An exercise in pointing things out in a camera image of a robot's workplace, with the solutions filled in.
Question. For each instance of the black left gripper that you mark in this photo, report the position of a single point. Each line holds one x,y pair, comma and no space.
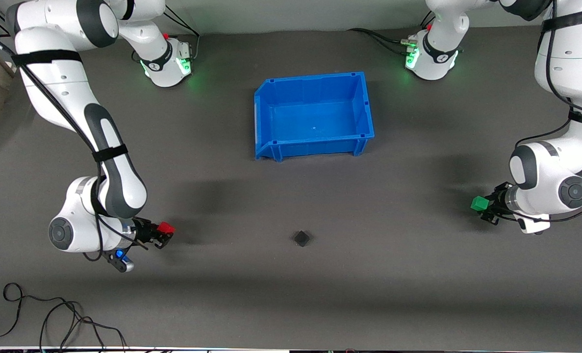
497,202

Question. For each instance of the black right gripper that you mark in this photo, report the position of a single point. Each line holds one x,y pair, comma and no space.
143,230

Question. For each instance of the red cube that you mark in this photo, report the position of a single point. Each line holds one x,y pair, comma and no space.
166,228

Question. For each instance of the green cube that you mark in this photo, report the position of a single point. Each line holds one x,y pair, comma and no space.
479,203

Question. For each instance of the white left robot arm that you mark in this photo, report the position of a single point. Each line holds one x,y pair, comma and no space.
550,181

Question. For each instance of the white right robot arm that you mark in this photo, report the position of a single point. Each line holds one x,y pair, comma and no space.
107,157

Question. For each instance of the black cube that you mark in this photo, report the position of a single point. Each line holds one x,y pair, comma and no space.
301,239

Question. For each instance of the dark grey table mat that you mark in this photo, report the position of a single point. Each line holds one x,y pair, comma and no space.
369,294

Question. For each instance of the blue plastic bin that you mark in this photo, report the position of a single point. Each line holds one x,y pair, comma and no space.
315,120

